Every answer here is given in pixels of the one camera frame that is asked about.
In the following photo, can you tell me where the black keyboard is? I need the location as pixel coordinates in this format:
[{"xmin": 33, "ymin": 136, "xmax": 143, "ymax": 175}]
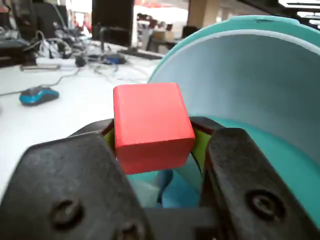
[{"xmin": 117, "ymin": 47, "xmax": 164, "ymax": 61}]

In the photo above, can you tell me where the red cube block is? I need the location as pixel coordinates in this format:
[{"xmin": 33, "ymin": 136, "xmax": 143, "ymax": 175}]
[{"xmin": 112, "ymin": 82, "xmax": 196, "ymax": 175}]

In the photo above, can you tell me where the small blue box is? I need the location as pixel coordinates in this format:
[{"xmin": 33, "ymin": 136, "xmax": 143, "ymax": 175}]
[{"xmin": 103, "ymin": 53, "xmax": 126, "ymax": 65}]

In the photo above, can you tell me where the grey mouse cable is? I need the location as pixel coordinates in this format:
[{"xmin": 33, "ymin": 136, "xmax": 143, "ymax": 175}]
[{"xmin": 0, "ymin": 66, "xmax": 81, "ymax": 98}]

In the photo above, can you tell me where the black computer monitor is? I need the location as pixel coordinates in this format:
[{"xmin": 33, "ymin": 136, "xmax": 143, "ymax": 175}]
[{"xmin": 91, "ymin": 0, "xmax": 135, "ymax": 48}]

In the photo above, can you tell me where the tangled grey cable bundle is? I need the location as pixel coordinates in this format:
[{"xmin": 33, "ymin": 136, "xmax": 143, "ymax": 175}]
[{"xmin": 23, "ymin": 29, "xmax": 74, "ymax": 60}]

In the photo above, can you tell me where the blue and black computer mouse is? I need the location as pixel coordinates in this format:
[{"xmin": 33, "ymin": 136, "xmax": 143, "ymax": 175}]
[{"xmin": 19, "ymin": 86, "xmax": 60, "ymax": 107}]

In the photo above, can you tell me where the teal animal-shaped bin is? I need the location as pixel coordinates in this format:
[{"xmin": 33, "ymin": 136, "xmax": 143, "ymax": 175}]
[{"xmin": 127, "ymin": 14, "xmax": 320, "ymax": 209}]

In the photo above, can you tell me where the cardboard box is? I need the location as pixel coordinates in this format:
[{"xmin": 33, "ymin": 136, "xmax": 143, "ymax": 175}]
[{"xmin": 151, "ymin": 29, "xmax": 175, "ymax": 41}]

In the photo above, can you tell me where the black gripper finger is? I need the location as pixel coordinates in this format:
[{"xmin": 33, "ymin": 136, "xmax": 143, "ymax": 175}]
[
  {"xmin": 0, "ymin": 118, "xmax": 153, "ymax": 240},
  {"xmin": 191, "ymin": 116, "xmax": 320, "ymax": 240}
]

